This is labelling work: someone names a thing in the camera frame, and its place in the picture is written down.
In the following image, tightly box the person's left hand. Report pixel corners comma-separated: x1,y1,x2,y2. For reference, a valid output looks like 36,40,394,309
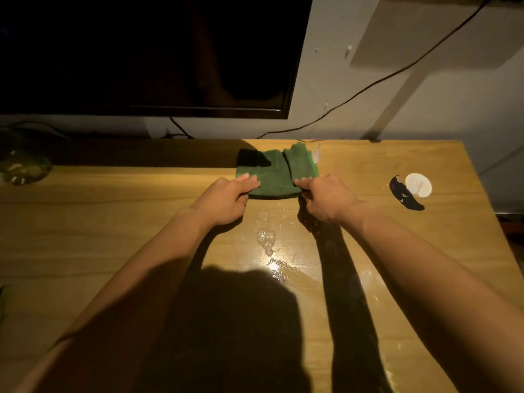
186,172,261,228

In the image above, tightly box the person's right hand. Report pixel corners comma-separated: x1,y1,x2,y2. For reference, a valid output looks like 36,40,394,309
293,174,365,225

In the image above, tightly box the dark green cloth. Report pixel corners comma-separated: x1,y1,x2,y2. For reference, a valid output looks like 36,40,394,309
235,142,321,200

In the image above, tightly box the person's right forearm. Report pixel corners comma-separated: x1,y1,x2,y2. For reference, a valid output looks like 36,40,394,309
342,202,524,393

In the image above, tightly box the person's left forearm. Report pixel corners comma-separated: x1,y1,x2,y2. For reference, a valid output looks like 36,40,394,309
12,206,213,393

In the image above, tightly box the black curved patch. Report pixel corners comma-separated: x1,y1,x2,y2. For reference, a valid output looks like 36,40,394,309
389,175,426,212

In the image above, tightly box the white round disc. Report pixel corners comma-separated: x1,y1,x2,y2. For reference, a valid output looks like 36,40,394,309
404,172,433,199

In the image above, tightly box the wooden table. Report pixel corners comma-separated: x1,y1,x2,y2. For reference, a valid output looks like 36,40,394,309
0,139,524,393

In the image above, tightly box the black television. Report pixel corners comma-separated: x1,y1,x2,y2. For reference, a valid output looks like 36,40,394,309
0,0,314,121

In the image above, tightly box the green drinking glass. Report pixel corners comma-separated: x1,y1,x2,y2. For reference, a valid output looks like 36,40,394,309
0,130,53,186

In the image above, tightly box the black television cable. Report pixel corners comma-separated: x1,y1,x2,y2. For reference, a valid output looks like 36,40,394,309
162,117,194,140

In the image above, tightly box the grey wall cable duct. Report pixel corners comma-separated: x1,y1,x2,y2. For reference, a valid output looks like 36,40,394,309
362,67,425,143

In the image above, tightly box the thin black adapter cable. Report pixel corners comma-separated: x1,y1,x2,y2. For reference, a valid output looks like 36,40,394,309
255,0,494,140

